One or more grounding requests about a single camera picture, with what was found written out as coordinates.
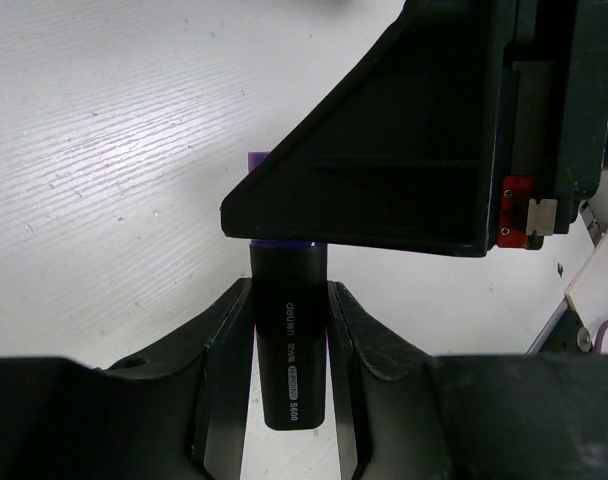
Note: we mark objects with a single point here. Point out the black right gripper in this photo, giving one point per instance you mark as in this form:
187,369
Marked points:
556,67

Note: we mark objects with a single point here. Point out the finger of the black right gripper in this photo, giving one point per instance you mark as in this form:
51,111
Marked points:
397,156

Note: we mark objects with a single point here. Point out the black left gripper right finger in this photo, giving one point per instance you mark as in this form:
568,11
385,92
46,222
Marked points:
401,413

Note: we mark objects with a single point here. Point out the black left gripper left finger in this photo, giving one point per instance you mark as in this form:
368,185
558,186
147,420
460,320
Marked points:
176,409

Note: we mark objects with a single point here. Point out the black highlighter purple cap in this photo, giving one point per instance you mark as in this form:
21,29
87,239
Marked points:
290,298

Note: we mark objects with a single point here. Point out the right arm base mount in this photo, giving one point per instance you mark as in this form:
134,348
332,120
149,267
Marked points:
580,323

